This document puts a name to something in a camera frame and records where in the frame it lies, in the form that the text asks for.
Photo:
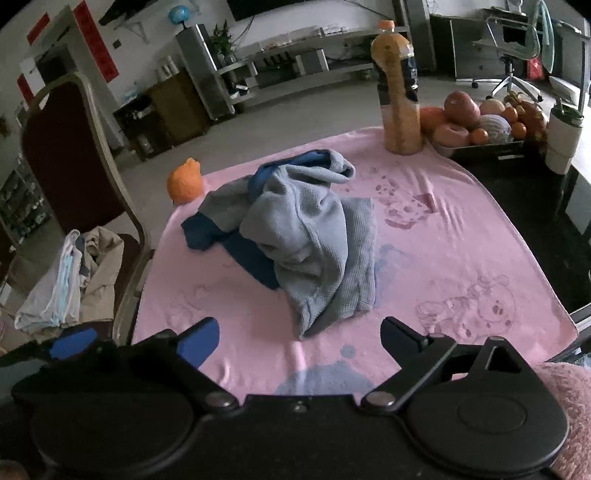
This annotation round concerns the blue globe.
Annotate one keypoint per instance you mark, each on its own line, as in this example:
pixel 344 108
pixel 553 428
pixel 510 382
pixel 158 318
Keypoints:
pixel 178 16

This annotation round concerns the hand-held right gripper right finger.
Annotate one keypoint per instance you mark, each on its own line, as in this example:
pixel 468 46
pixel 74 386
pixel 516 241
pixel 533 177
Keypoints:
pixel 399 339

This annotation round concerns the green potted plant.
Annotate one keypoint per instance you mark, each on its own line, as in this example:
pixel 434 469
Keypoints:
pixel 224 41

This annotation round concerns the small orange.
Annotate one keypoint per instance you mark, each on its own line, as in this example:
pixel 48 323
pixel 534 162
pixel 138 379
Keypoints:
pixel 518 130
pixel 479 136
pixel 510 114

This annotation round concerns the pink printed blanket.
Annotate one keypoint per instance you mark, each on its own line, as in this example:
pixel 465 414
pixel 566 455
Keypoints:
pixel 438 240

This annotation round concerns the long red wall strip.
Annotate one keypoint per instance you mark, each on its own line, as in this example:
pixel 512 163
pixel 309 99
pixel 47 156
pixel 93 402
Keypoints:
pixel 97 41

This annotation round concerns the black fruit tray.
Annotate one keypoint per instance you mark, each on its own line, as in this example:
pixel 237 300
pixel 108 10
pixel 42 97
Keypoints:
pixel 489 151

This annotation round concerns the grey TV stand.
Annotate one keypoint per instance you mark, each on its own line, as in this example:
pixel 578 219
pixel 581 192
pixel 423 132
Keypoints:
pixel 277 50

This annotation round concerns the dark grey drawer cabinet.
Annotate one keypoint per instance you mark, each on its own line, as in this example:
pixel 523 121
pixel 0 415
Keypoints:
pixel 461 46

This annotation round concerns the dark red chair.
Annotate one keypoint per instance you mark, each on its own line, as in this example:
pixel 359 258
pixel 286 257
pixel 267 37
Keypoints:
pixel 64 152

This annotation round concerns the dark storage shelf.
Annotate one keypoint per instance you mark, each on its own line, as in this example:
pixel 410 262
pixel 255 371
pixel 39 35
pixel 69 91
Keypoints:
pixel 18 198

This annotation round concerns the pale round fruit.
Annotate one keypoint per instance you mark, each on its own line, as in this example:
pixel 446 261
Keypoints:
pixel 491 107

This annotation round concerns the red bag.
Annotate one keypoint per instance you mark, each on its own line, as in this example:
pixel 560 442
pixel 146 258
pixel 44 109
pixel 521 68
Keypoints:
pixel 535 69

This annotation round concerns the small red wall strip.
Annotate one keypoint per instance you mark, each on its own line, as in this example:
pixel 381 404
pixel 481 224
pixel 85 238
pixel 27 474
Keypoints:
pixel 25 87

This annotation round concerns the green melon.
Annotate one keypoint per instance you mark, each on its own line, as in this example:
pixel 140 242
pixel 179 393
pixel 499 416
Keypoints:
pixel 495 128

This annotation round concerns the grey office chair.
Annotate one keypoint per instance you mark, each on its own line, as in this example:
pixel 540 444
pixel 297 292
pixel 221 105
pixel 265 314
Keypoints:
pixel 512 46

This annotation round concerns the black low cabinet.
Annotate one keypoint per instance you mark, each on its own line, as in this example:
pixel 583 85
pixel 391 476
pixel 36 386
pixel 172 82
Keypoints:
pixel 134 124

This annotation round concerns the silver speaker tower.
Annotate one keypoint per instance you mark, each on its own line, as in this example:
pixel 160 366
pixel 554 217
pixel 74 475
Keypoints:
pixel 203 74

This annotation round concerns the short red wall banner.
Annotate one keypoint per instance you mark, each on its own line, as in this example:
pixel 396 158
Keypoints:
pixel 38 28

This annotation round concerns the orange juice bottle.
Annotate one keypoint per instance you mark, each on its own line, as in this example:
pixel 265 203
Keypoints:
pixel 399 115

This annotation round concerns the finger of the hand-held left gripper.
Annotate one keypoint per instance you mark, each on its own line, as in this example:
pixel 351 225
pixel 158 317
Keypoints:
pixel 74 344

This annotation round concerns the brown wooden cabinet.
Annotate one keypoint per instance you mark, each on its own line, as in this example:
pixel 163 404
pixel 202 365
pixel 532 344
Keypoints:
pixel 180 108

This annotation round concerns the black television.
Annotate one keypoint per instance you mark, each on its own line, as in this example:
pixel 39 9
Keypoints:
pixel 258 7

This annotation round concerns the white tumbler with green lid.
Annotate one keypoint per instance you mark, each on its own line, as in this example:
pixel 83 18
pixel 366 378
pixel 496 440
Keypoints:
pixel 561 143

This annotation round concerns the grey metal box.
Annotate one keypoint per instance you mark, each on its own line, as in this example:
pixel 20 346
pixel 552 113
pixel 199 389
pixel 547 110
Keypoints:
pixel 313 62

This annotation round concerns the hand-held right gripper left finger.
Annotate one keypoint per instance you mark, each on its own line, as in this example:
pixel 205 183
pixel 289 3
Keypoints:
pixel 203 340

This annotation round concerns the grey and blue sweater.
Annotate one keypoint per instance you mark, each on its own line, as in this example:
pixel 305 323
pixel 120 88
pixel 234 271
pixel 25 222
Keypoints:
pixel 295 221

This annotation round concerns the person's pink fleece clothing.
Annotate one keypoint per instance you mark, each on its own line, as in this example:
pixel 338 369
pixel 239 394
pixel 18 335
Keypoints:
pixel 572 406

